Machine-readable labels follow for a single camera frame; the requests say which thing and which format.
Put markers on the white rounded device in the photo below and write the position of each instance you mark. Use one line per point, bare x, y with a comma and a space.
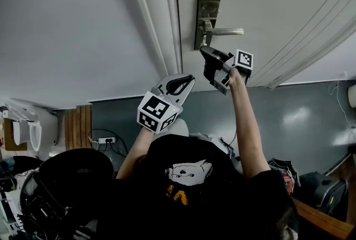
352, 95

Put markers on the wooden slatted panel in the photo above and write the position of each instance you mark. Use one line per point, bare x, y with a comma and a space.
78, 127

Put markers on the white power strip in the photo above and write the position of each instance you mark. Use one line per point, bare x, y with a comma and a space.
107, 140

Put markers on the dark open bag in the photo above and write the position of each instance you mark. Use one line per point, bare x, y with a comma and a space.
286, 175

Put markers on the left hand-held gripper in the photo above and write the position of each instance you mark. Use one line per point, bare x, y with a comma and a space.
155, 113

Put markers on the curved wooden chair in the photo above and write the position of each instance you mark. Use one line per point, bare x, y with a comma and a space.
320, 219

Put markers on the person's left forearm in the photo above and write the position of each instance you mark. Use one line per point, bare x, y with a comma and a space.
133, 155

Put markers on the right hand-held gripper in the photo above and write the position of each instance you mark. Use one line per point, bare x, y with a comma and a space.
244, 59

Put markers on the black helmet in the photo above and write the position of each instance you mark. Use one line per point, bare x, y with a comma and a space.
75, 177

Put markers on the black hard case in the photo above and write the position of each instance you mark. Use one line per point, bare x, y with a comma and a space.
322, 191

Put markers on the brown cardboard box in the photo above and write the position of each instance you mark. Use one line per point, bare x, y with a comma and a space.
8, 138

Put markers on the black printed T-shirt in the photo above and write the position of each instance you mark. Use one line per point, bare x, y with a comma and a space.
222, 205

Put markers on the metal door lock plate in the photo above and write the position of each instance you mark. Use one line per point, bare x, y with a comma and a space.
207, 5

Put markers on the black white-striped shoe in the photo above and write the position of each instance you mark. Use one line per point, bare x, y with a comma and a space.
84, 233

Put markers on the person's right forearm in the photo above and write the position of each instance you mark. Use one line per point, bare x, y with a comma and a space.
247, 127

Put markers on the white moulded panels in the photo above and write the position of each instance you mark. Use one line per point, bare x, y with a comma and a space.
27, 133

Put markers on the light grey trousers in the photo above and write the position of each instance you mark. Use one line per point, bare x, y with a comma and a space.
178, 127

